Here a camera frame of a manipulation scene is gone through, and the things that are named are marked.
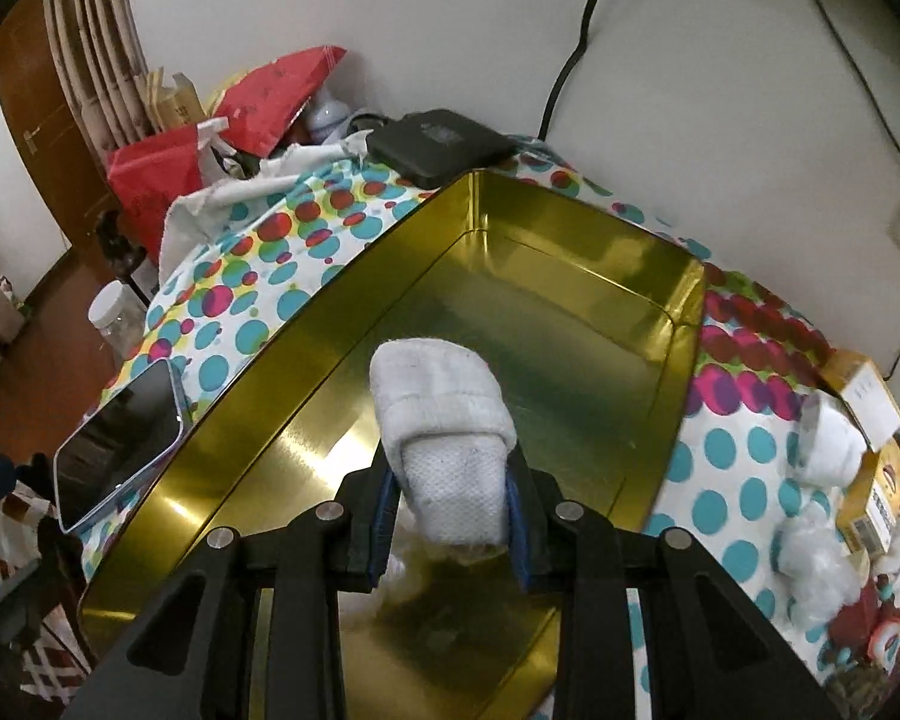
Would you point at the gold metal tray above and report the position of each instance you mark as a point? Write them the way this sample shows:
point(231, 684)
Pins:
point(226, 598)

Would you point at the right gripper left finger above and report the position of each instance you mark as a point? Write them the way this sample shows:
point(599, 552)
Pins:
point(371, 498)

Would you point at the yellow medicine box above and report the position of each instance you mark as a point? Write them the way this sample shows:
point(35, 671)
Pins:
point(867, 516)

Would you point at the red cigarette box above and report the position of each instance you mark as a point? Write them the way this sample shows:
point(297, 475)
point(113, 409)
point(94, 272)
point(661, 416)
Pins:
point(852, 627)

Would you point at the beige curtain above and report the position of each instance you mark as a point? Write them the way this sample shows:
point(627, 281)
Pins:
point(101, 70)

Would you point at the white cloth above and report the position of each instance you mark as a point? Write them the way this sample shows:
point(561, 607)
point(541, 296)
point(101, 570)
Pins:
point(200, 218)

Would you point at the white rolled sock pair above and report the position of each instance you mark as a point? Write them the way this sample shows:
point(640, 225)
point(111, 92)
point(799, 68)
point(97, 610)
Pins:
point(830, 447)

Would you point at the cardboard box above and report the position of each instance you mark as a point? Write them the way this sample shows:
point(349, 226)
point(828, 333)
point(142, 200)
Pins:
point(169, 102)

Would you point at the smartphone with blue case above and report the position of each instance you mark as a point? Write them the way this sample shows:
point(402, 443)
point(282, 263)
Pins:
point(120, 447)

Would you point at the white plastic jar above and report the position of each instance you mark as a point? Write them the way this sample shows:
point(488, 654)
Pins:
point(119, 317)

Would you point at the brown wooden door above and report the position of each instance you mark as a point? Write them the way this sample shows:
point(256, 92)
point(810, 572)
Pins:
point(64, 169)

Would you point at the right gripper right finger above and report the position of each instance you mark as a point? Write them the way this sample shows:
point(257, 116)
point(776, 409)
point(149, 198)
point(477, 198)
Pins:
point(529, 505)

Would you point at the clear plastic bag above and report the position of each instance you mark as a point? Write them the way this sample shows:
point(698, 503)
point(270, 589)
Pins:
point(821, 579)

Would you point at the black set-top box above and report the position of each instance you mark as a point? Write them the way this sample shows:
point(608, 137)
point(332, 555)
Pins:
point(434, 147)

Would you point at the white and yellow box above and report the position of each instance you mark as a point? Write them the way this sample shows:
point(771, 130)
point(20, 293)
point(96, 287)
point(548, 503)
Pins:
point(856, 381)

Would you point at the polka dot tablecloth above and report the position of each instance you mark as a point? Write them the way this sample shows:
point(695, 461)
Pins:
point(754, 365)

